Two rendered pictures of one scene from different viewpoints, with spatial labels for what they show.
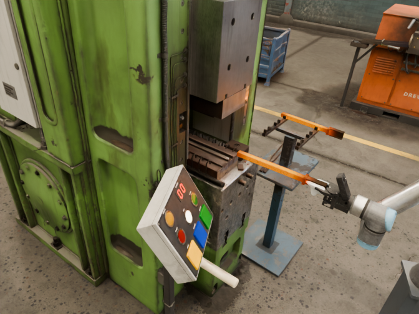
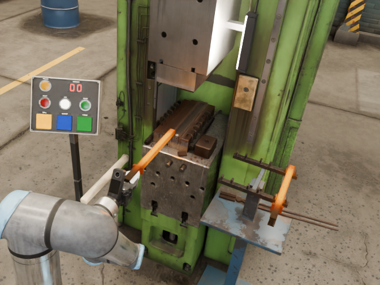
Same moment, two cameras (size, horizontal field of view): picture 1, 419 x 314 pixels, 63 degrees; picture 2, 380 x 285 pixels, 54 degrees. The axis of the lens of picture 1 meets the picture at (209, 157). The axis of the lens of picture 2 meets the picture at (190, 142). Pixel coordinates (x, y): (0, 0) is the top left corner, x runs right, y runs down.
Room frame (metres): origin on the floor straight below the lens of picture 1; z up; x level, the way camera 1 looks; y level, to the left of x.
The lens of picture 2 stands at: (1.12, -1.67, 2.07)
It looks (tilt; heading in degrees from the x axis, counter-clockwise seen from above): 35 degrees down; 75
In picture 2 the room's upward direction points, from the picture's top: 7 degrees clockwise
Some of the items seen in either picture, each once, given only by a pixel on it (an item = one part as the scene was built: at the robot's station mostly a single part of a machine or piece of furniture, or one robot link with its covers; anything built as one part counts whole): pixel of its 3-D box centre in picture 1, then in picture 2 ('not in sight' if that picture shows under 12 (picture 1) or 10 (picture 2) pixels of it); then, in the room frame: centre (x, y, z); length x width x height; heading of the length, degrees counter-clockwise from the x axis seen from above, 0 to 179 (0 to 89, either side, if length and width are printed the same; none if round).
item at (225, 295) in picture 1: (221, 285); (156, 262); (1.42, -0.14, 0.01); 0.58 x 0.39 x 0.01; 146
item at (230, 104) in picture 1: (198, 90); (192, 62); (1.57, 0.08, 1.32); 0.42 x 0.20 x 0.10; 56
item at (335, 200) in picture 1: (338, 198); (117, 196); (1.16, -0.57, 1.03); 0.12 x 0.08 x 0.09; 56
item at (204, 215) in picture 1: (204, 217); (84, 124); (1.02, 0.00, 1.01); 0.07 x 0.05 x 0.07; 171
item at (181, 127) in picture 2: (199, 144); (190, 117); (1.59, 0.06, 0.99); 0.42 x 0.05 x 0.01; 56
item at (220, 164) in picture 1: (196, 152); (185, 122); (1.57, 0.08, 0.96); 0.42 x 0.20 x 0.09; 56
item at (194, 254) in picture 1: (193, 255); (44, 121); (0.82, 0.03, 1.01); 0.07 x 0.05 x 0.07; 171
